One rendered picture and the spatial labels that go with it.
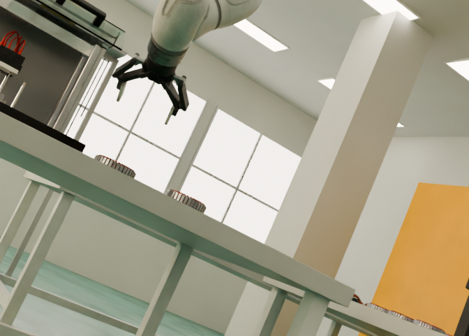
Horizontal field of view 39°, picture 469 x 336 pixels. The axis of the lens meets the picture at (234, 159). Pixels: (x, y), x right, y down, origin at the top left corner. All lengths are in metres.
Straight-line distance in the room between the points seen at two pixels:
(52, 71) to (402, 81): 4.26
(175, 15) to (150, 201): 0.40
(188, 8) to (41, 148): 0.42
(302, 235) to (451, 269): 1.20
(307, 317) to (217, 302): 7.44
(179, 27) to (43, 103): 0.60
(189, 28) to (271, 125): 7.85
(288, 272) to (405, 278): 3.41
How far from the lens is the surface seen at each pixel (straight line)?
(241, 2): 1.53
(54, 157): 1.38
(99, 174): 1.41
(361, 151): 5.52
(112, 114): 8.35
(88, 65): 1.76
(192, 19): 1.42
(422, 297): 4.82
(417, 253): 5.01
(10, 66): 1.66
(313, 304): 1.72
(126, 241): 8.50
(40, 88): 1.90
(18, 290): 2.85
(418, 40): 5.97
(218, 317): 9.20
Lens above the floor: 0.62
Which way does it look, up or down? 10 degrees up
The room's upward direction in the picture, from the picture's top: 24 degrees clockwise
